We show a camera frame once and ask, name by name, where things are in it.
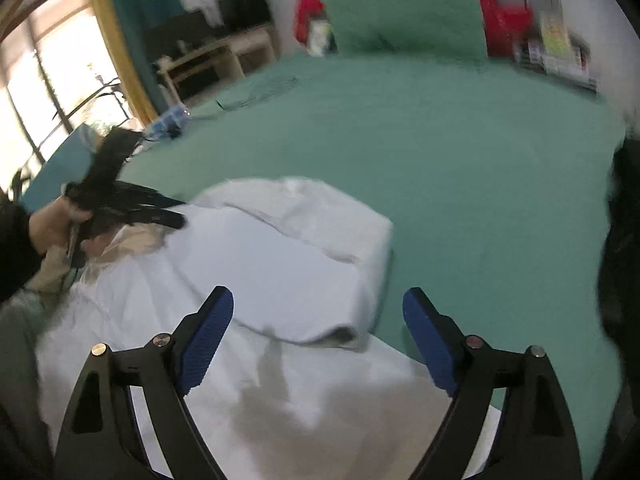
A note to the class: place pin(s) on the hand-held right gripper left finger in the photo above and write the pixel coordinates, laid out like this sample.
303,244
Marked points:
207,340

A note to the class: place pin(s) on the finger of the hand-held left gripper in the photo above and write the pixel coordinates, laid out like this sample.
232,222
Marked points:
150,196
155,219

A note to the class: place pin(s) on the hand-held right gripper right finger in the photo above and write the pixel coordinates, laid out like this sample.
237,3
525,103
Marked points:
430,345

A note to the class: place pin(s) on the white garment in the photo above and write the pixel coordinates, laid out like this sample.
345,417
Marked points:
280,270

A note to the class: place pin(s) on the person's left forearm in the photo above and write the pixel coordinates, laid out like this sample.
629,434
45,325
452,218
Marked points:
15,245

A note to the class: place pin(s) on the black clothes pile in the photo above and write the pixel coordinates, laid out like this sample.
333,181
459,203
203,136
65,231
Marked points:
620,240

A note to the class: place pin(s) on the person's left hand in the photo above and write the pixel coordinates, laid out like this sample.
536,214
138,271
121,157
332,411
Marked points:
52,222

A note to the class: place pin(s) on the blue plastic box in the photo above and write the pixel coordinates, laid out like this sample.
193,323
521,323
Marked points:
167,119

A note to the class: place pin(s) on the yellow framed window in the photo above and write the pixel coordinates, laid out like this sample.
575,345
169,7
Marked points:
55,70

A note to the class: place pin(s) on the black electronics box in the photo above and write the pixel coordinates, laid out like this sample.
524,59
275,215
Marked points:
180,32

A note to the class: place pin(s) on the wooden desk shelf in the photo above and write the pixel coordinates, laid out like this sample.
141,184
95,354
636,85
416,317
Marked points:
210,55

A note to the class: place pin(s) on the teal curtain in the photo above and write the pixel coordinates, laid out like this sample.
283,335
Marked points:
140,10

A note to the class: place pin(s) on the green bed sheet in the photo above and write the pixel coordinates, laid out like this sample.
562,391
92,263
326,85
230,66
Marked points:
450,160

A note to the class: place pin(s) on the black cube speaker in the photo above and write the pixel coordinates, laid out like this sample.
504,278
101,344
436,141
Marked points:
245,2

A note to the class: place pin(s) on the green printed packet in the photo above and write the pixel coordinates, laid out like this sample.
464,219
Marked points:
320,35

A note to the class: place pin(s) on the red patterned cushion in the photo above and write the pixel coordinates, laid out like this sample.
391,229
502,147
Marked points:
307,7
500,25

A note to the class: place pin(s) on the green pillow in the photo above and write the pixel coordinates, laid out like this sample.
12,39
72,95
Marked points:
405,15

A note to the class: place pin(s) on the stack of books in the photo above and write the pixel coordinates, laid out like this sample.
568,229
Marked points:
560,55

